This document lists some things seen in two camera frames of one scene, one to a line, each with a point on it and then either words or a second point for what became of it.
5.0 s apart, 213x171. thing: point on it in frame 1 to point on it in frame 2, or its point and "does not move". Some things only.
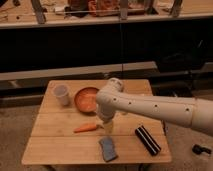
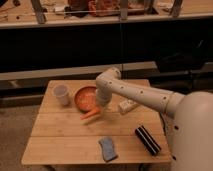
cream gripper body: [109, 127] to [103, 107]
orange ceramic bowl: [85, 99] does not move
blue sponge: [108, 148] does not move
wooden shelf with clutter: [48, 13] does not move
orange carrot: [86, 127] to [90, 114]
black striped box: [147, 140] does not move
